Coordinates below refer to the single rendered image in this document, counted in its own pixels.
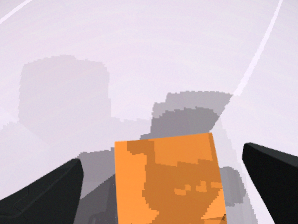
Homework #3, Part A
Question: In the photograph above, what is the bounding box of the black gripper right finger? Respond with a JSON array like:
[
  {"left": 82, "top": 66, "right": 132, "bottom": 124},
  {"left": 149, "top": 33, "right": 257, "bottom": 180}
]
[{"left": 242, "top": 143, "right": 298, "bottom": 224}]

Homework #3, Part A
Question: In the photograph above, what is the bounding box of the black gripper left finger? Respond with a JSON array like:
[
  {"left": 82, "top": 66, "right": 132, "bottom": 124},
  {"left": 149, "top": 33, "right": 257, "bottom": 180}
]
[{"left": 0, "top": 159, "right": 84, "bottom": 224}]

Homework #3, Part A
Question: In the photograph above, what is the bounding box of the orange block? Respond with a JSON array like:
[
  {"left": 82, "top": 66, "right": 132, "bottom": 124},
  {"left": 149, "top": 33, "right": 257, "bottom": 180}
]
[{"left": 114, "top": 133, "right": 227, "bottom": 224}]

